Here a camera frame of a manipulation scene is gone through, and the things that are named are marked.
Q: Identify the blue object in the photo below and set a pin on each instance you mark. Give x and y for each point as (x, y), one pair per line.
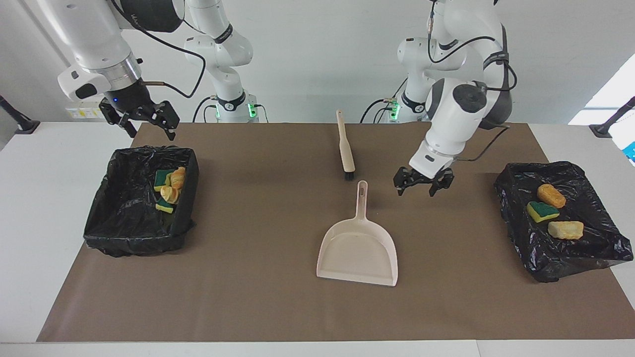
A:
(631, 151)

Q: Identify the beige hand brush black bristles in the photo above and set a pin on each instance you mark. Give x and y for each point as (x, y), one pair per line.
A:
(346, 148)

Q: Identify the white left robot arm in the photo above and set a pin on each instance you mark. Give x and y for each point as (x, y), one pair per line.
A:
(456, 124)

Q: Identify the small croissant pastry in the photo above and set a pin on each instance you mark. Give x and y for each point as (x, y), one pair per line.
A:
(178, 177)

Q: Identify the black bag lined bin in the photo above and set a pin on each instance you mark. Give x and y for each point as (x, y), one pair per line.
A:
(129, 218)
(570, 253)

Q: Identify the brown paper table mat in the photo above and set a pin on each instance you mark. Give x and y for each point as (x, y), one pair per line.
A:
(297, 307)

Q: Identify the striped croissant pastry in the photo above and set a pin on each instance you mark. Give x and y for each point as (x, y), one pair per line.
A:
(565, 230)

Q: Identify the pale pink plastic dustpan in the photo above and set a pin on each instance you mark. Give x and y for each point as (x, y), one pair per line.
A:
(357, 258)

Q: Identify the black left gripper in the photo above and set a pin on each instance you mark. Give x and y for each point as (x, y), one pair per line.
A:
(427, 179)

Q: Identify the yellow green sponge piece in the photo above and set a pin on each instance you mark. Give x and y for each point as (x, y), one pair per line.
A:
(164, 207)
(161, 179)

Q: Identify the black clamp stand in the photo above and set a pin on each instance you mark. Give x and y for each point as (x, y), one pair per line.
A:
(22, 125)
(603, 130)

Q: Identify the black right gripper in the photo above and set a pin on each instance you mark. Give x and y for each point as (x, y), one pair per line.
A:
(128, 101)

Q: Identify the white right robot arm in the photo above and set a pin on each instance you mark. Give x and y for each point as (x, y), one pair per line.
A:
(94, 44)

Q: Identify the white wall socket box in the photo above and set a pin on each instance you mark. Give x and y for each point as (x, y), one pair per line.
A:
(79, 113)

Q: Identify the pale pastry piece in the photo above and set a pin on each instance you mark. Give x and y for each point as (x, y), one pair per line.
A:
(169, 194)

